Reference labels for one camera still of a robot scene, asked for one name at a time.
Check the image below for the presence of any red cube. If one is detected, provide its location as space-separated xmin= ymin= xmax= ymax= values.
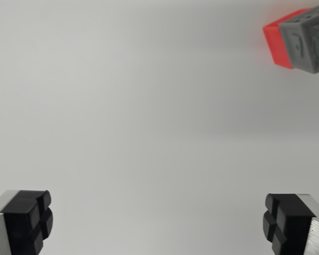
xmin=263 ymin=8 xmax=312 ymax=70

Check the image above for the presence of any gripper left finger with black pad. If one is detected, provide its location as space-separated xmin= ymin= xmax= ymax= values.
xmin=0 ymin=189 xmax=54 ymax=255

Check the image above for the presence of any grey embossed cube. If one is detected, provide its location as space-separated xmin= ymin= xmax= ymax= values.
xmin=279 ymin=2 xmax=319 ymax=74

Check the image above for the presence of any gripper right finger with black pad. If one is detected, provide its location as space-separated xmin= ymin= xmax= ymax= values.
xmin=262 ymin=193 xmax=319 ymax=255

